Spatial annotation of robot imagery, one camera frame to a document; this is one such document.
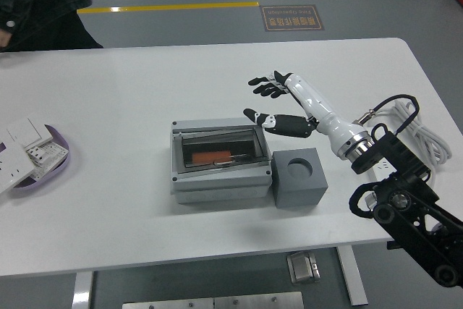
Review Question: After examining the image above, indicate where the white switch panel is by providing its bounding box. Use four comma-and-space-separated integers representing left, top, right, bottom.
6, 116, 51, 149

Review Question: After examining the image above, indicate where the large white socket panel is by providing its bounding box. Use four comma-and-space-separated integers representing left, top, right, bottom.
0, 141, 37, 195

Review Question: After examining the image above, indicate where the grey box with clear lid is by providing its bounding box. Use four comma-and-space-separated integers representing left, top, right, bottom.
169, 117, 272, 205

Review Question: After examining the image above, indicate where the white table leg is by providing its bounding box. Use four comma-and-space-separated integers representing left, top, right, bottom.
71, 271, 94, 309
336, 245, 369, 306

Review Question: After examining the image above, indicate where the orange cylinder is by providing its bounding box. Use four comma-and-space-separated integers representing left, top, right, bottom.
192, 150, 232, 164

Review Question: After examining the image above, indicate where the metal floor box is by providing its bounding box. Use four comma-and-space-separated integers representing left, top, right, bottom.
286, 250, 321, 284

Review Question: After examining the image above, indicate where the white perforated panel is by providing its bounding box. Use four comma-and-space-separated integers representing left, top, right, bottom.
28, 140, 69, 179

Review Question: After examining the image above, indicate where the white power strip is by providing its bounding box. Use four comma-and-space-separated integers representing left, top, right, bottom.
364, 158, 396, 209

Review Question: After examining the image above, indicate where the white power strip cable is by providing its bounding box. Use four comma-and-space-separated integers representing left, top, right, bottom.
361, 101, 453, 179

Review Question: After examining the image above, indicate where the small white socket module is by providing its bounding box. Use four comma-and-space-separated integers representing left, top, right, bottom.
24, 144, 50, 164

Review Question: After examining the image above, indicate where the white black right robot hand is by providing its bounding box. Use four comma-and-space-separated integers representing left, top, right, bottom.
242, 69, 366, 160

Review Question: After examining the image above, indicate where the grey cube with round hole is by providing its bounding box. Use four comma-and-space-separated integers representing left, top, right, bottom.
271, 148, 328, 209

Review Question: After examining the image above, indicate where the purple tray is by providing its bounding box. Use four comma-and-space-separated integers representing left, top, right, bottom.
7, 124, 70, 190

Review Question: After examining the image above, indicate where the metal base plate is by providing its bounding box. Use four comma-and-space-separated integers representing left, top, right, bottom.
122, 291, 305, 309

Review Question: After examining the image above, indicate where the yellow floor tape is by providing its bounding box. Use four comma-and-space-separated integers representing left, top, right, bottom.
77, 1, 260, 15

